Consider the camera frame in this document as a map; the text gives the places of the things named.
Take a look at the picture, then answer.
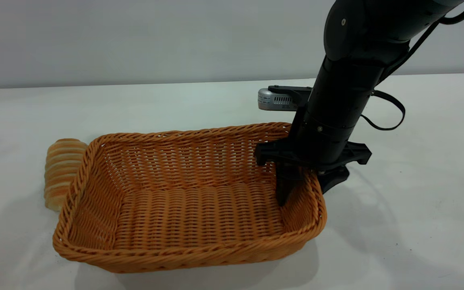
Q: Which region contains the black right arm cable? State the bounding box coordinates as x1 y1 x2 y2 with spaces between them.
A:
361 0 464 131

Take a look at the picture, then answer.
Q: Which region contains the orange woven wicker basket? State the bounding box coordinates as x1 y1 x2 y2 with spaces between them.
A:
52 122 327 274

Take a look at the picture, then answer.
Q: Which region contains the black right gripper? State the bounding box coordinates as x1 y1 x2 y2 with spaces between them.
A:
255 117 372 207

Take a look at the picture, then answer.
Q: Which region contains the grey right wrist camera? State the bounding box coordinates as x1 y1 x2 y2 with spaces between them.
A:
258 85 313 112

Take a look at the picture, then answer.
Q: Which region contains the striped oblong bread roll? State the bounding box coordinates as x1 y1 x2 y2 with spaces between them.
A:
44 138 88 212

